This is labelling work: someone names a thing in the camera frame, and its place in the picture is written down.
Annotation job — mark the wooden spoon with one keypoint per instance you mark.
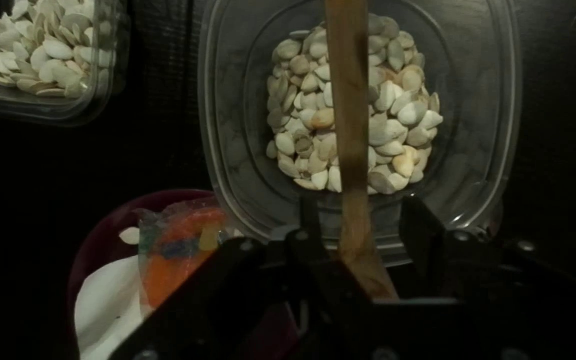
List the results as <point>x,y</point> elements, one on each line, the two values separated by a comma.
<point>346,30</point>

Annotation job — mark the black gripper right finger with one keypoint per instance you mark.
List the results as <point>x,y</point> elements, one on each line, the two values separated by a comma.
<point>429,246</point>

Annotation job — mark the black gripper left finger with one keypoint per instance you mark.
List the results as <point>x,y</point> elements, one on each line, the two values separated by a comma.
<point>325,277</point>

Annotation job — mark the round clear plastic container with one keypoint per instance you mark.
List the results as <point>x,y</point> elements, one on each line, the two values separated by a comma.
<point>443,112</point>

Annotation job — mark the square clear plastic container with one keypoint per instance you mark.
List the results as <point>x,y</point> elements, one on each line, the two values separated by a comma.
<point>61,61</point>

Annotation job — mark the dark red plate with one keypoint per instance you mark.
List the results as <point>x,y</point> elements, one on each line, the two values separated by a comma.
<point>111,239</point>

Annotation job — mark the white plastic bag with orange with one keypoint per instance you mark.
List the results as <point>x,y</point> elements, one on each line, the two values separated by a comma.
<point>171,246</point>

